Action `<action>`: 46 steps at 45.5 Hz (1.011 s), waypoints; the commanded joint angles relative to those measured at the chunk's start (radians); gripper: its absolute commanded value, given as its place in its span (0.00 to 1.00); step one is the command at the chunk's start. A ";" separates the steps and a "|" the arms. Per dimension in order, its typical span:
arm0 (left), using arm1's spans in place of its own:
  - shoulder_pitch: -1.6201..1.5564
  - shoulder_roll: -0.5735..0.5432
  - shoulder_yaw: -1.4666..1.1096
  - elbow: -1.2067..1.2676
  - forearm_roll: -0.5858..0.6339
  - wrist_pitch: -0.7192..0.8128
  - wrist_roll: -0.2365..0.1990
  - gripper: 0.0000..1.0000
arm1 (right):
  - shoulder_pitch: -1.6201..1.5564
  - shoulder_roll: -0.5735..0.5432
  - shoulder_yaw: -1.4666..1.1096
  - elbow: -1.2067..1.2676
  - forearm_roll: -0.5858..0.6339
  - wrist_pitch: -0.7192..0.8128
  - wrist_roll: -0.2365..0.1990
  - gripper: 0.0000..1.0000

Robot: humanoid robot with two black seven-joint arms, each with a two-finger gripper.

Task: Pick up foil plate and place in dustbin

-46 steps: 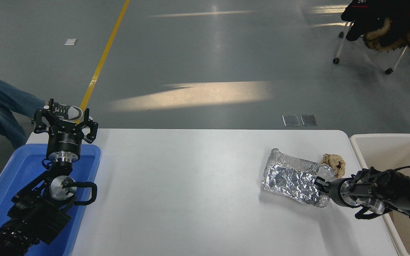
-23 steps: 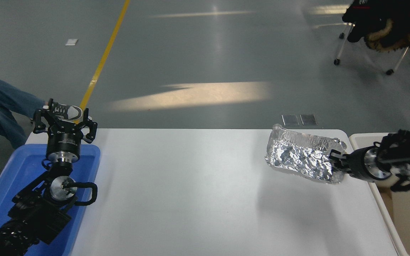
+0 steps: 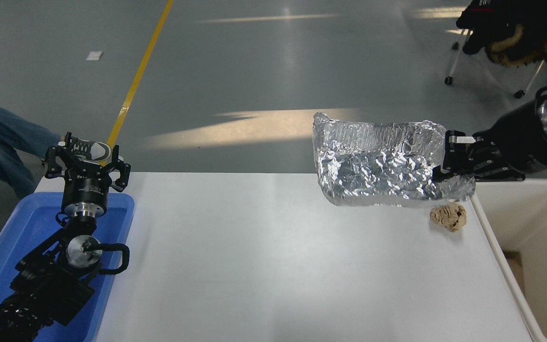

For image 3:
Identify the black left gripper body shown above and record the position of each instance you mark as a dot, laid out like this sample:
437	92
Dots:
86	187

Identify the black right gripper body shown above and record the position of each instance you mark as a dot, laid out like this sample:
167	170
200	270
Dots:
520	137

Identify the foil plate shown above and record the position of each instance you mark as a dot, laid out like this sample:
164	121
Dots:
373	166

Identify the person's shoe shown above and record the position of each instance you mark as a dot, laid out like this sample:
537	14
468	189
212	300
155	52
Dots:
92	149

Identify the person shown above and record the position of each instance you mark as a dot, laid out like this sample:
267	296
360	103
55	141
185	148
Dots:
3	135

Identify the crumpled tan paper ball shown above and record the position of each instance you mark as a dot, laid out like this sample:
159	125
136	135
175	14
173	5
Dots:
449	217

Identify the blue plastic tray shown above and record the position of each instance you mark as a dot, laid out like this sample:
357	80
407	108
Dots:
12	237

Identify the large pale plastic bin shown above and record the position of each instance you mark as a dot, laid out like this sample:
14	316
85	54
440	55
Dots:
539	266

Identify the black fur-trimmed jacket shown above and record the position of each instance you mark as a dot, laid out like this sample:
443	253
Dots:
515	28

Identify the wheeled chair frame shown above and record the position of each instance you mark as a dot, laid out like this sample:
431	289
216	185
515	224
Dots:
454	57

